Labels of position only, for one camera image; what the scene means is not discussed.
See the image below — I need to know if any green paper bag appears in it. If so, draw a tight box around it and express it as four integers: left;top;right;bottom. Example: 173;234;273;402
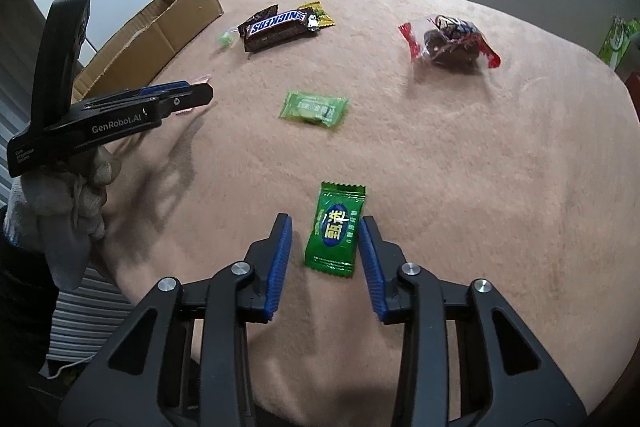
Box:
597;16;640;70

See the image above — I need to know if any person's left forearm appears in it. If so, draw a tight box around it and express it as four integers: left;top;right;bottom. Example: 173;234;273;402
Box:
0;232;61;378

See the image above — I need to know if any striped grey bed sheet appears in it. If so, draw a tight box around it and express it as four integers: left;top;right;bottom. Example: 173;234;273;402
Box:
47;257;131;364

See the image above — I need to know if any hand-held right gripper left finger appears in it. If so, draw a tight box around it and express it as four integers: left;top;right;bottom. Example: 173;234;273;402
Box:
60;213;293;427

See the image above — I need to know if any brown chocolate bar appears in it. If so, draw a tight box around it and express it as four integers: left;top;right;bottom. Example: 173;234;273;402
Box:
237;4;321;52

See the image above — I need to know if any light green candy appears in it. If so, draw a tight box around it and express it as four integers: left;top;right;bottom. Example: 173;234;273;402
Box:
278;89;350;128

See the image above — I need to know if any clear red-ended date snack packet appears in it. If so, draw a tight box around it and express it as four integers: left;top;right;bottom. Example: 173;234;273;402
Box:
398;14;502;75

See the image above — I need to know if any brown cardboard box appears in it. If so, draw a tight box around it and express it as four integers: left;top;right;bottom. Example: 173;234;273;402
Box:
71;0;225;104

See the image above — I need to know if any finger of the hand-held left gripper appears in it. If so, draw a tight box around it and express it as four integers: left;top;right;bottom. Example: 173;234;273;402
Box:
80;81;192;108
150;83;214;120

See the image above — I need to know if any yellow candy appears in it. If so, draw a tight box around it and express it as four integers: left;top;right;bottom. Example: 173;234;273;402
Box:
297;0;335;29

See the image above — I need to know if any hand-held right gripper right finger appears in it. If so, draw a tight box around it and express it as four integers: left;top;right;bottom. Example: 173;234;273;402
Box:
357;215;587;427

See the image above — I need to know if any dark green candy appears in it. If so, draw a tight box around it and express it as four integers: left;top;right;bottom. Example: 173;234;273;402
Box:
305;181;368;279

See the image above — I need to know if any person's left hand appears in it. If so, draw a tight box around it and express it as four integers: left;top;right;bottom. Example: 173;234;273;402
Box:
5;144;116;288

